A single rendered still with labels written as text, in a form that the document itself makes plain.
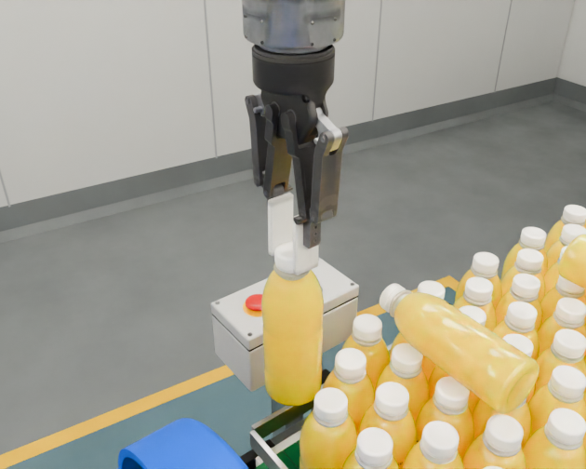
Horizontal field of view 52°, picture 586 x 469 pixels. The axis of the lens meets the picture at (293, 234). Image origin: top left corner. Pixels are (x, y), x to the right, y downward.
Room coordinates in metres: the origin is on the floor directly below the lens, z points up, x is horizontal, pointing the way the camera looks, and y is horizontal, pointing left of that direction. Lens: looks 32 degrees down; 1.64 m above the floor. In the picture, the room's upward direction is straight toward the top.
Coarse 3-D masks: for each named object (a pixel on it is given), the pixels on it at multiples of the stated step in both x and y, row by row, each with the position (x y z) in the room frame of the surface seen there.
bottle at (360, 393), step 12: (336, 372) 0.55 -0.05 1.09; (324, 384) 0.56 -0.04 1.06; (336, 384) 0.54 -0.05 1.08; (348, 384) 0.53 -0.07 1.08; (360, 384) 0.54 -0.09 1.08; (372, 384) 0.55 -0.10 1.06; (348, 396) 0.52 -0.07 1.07; (360, 396) 0.53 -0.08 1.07; (372, 396) 0.54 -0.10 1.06; (348, 408) 0.52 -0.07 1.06; (360, 408) 0.52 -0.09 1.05; (360, 420) 0.52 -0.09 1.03
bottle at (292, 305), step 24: (264, 288) 0.54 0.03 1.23; (288, 288) 0.52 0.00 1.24; (312, 288) 0.52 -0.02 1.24; (264, 312) 0.52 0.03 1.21; (288, 312) 0.51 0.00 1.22; (312, 312) 0.51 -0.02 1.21; (264, 336) 0.53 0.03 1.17; (288, 336) 0.51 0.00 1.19; (312, 336) 0.51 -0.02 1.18; (264, 360) 0.53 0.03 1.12; (288, 360) 0.51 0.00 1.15; (312, 360) 0.51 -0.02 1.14; (288, 384) 0.51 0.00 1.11; (312, 384) 0.51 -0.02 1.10
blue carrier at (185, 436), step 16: (160, 432) 0.36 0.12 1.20; (176, 432) 0.35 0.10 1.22; (192, 432) 0.34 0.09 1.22; (208, 432) 0.34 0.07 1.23; (128, 448) 0.34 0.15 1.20; (144, 448) 0.33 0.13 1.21; (160, 448) 0.33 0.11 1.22; (176, 448) 0.32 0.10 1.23; (192, 448) 0.32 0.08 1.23; (208, 448) 0.32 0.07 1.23; (224, 448) 0.32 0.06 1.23; (128, 464) 0.37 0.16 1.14; (144, 464) 0.31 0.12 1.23; (160, 464) 0.31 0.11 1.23; (176, 464) 0.30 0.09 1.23; (192, 464) 0.30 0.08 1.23; (208, 464) 0.30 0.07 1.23; (224, 464) 0.30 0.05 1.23; (240, 464) 0.30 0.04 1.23
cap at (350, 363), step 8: (344, 352) 0.56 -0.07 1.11; (352, 352) 0.56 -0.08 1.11; (360, 352) 0.56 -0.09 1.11; (336, 360) 0.55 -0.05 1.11; (344, 360) 0.55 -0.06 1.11; (352, 360) 0.55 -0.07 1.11; (360, 360) 0.55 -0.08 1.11; (336, 368) 0.54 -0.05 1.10; (344, 368) 0.53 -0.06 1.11; (352, 368) 0.53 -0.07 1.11; (360, 368) 0.53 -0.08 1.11; (344, 376) 0.53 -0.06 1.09; (352, 376) 0.53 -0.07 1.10; (360, 376) 0.54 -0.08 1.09
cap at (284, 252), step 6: (282, 246) 0.55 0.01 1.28; (288, 246) 0.55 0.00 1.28; (276, 252) 0.54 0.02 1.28; (282, 252) 0.54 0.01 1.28; (288, 252) 0.54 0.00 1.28; (276, 258) 0.53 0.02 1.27; (282, 258) 0.53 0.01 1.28; (288, 258) 0.53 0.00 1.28; (276, 264) 0.53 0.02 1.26; (282, 264) 0.53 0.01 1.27; (288, 264) 0.52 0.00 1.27; (282, 270) 0.53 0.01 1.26; (288, 270) 0.52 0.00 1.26
